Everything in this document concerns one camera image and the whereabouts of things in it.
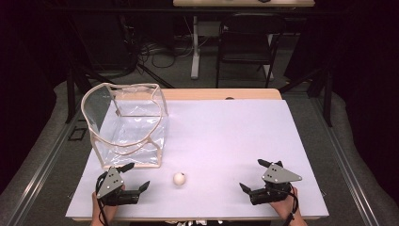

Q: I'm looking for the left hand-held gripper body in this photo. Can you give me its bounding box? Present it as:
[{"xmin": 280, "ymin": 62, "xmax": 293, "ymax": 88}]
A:
[{"xmin": 95, "ymin": 166, "xmax": 141, "ymax": 207}]

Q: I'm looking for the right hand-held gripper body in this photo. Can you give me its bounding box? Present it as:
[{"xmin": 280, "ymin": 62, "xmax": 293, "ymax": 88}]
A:
[{"xmin": 248, "ymin": 162, "xmax": 303, "ymax": 206}]

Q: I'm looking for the small white ball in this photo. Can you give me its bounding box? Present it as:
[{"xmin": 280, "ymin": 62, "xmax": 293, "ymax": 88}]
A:
[{"xmin": 173, "ymin": 171, "xmax": 186, "ymax": 186}]

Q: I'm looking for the clear plastic bag beige trim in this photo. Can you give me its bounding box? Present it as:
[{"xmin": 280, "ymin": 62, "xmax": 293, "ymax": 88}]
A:
[{"xmin": 80, "ymin": 82, "xmax": 169, "ymax": 170}]

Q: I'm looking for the person's right hand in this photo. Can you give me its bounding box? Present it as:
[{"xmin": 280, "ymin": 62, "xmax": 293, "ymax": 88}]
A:
[{"xmin": 268, "ymin": 186, "xmax": 299, "ymax": 221}]

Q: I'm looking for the person's left hand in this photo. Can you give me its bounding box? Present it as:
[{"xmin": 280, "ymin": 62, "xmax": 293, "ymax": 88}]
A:
[{"xmin": 90, "ymin": 185, "xmax": 126, "ymax": 223}]

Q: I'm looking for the white table mat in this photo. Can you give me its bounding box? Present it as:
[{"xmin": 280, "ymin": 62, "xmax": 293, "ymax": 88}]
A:
[{"xmin": 65, "ymin": 99, "xmax": 330, "ymax": 220}]

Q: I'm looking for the person's white patterned clothing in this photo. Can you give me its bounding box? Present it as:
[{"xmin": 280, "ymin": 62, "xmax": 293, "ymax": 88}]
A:
[{"xmin": 165, "ymin": 219, "xmax": 224, "ymax": 226}]

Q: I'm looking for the black folding chair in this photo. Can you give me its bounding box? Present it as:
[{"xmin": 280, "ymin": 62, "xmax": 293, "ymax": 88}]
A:
[{"xmin": 215, "ymin": 12, "xmax": 287, "ymax": 89}]

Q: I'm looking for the white desk leg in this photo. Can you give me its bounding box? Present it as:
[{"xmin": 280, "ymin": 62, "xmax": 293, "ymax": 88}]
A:
[{"xmin": 190, "ymin": 15, "xmax": 202, "ymax": 80}]

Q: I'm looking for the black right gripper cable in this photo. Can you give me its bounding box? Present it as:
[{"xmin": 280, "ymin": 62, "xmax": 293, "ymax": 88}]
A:
[{"xmin": 281, "ymin": 184, "xmax": 299, "ymax": 226}]

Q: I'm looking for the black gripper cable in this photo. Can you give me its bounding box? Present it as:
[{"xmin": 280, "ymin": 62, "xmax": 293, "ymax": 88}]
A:
[
  {"xmin": 281, "ymin": 184, "xmax": 299, "ymax": 226},
  {"xmin": 95, "ymin": 170, "xmax": 111, "ymax": 226}
]

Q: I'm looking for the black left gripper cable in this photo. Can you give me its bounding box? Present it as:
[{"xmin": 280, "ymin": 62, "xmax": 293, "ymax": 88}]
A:
[{"xmin": 95, "ymin": 170, "xmax": 111, "ymax": 226}]

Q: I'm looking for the aluminium floor rail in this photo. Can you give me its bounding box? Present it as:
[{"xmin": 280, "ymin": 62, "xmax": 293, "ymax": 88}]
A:
[
  {"xmin": 8, "ymin": 103, "xmax": 83, "ymax": 226},
  {"xmin": 310, "ymin": 93, "xmax": 382, "ymax": 226}
]

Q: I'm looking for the black metal stand post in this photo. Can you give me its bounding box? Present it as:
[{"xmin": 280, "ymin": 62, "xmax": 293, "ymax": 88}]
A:
[
  {"xmin": 65, "ymin": 64, "xmax": 77, "ymax": 124},
  {"xmin": 323, "ymin": 67, "xmax": 334, "ymax": 128}
]

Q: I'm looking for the bundle of floor cables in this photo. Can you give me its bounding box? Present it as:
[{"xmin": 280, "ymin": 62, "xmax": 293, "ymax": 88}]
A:
[{"xmin": 136, "ymin": 39, "xmax": 196, "ymax": 69}]

